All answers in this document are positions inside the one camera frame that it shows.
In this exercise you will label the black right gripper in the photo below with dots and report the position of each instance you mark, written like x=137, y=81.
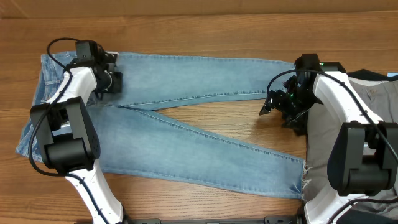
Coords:
x=277, y=101

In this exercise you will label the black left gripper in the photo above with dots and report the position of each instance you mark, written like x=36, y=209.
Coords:
x=116, y=87

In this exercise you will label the light blue denim jeans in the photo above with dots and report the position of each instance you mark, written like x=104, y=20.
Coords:
x=136, y=139

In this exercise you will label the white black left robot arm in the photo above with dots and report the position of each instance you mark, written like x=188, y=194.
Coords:
x=64, y=142

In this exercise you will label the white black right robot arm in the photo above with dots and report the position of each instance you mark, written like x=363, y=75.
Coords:
x=363, y=160

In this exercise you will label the black garment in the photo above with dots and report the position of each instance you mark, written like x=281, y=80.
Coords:
x=368, y=75

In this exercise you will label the grey garment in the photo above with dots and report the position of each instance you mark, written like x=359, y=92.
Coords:
x=347, y=160

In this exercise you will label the light blue cloth corner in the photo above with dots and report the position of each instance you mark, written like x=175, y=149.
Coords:
x=392, y=74

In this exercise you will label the black table edge rail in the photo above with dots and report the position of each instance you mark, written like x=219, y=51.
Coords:
x=278, y=219

